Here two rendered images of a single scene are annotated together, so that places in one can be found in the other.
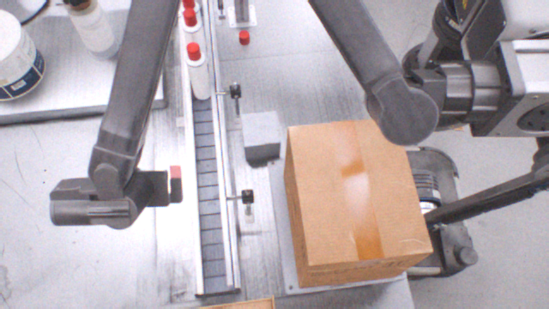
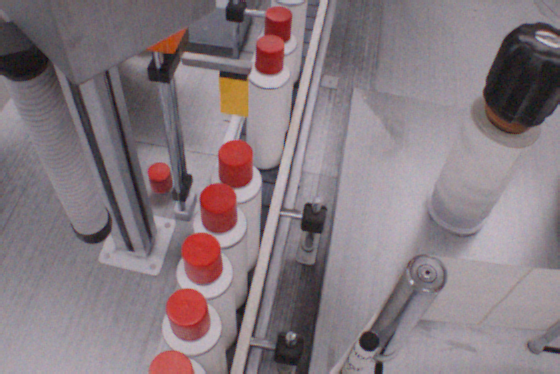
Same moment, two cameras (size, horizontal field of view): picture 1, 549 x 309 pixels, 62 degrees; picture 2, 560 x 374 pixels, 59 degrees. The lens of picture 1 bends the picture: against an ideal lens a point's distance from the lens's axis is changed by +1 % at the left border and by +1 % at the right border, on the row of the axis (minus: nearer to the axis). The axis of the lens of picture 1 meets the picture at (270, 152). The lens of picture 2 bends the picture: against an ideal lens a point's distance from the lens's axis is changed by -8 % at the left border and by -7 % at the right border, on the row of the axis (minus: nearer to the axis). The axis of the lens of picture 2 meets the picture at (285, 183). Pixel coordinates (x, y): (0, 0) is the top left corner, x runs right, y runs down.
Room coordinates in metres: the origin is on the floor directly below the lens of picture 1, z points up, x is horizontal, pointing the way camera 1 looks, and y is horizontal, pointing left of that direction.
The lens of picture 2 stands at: (1.32, 0.38, 1.47)
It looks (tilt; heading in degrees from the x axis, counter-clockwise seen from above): 54 degrees down; 195
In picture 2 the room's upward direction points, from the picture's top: 6 degrees clockwise
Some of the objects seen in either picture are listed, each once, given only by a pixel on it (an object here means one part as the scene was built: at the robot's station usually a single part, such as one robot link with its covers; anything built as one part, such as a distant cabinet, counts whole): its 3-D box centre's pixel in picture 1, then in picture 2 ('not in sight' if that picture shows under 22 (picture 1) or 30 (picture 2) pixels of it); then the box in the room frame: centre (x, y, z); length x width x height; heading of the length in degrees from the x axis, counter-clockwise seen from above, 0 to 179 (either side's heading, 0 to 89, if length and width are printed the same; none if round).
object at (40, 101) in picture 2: not in sight; (61, 152); (1.15, 0.17, 1.18); 0.04 x 0.04 x 0.21
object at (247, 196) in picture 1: (239, 203); not in sight; (0.36, 0.07, 0.91); 0.07 x 0.03 x 0.16; 99
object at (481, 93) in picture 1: (466, 91); not in sight; (0.35, -0.27, 1.45); 0.09 x 0.08 x 0.12; 2
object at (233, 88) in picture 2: not in sight; (234, 94); (0.97, 0.23, 1.09); 0.03 x 0.01 x 0.06; 99
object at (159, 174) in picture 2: (244, 37); (160, 177); (0.94, 0.09, 0.85); 0.03 x 0.03 x 0.03
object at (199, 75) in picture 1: (198, 71); (287, 26); (0.70, 0.20, 0.98); 0.05 x 0.05 x 0.20
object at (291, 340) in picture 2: not in sight; (273, 349); (1.13, 0.34, 0.89); 0.06 x 0.03 x 0.12; 99
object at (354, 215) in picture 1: (345, 206); not in sight; (0.34, -0.18, 0.99); 0.30 x 0.24 x 0.27; 8
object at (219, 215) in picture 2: not in sight; (222, 253); (1.08, 0.26, 0.98); 0.05 x 0.05 x 0.20
